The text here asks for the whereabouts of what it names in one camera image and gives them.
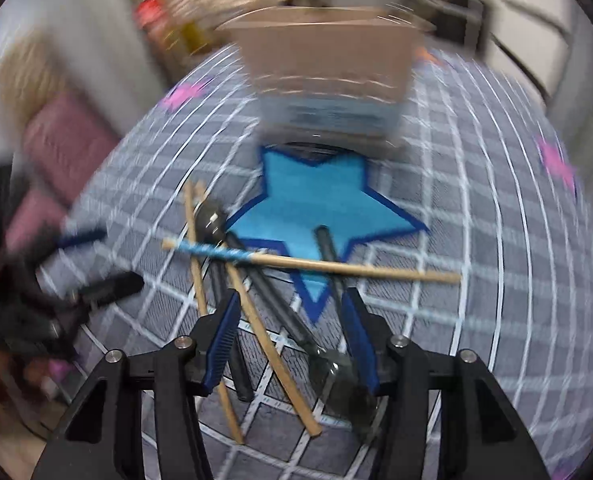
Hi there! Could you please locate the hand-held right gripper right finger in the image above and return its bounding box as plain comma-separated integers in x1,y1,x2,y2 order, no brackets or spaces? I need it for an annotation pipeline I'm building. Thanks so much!
341,287,549,480

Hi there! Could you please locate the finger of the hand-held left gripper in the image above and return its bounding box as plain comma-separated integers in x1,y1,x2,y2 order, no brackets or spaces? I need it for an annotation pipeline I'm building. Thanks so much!
69,271,146,308
56,229,108,251

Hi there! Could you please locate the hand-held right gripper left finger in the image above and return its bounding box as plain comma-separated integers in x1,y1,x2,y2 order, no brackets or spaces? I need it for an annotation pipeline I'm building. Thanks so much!
31,290,242,480

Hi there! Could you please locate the blue patterned wooden chopstick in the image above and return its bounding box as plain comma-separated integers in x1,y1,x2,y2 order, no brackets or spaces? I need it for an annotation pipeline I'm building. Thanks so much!
162,239,463,285

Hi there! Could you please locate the beige plastic utensil holder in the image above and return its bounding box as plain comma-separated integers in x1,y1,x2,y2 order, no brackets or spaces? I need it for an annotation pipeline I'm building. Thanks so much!
216,4,435,162

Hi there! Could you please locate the pink plastic stool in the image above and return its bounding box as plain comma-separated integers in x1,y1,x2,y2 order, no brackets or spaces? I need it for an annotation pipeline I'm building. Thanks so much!
6,90,122,251

